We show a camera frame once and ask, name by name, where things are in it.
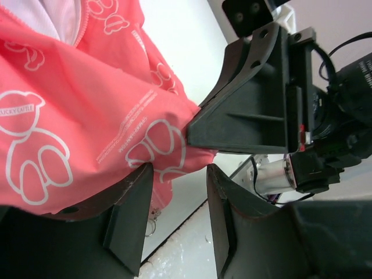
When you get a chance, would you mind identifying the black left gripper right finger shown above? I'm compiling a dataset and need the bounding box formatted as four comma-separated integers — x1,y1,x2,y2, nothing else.
207,164,371,278

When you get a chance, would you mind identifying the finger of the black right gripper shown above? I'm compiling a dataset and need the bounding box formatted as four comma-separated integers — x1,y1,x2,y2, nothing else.
200,22,289,108

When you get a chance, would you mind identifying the pink hooded jacket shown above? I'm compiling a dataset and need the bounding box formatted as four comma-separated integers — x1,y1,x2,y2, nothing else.
1,1,216,215

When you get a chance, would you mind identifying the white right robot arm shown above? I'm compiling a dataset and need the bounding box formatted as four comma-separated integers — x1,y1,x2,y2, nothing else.
187,22,371,196

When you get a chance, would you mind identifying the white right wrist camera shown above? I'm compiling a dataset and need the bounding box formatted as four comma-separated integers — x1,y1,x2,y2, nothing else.
222,0,297,38

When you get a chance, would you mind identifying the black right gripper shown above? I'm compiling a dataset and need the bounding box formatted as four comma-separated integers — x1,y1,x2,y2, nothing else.
187,27,371,194

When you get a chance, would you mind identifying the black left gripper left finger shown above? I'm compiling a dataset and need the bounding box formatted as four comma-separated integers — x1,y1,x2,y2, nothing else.
1,163,153,278

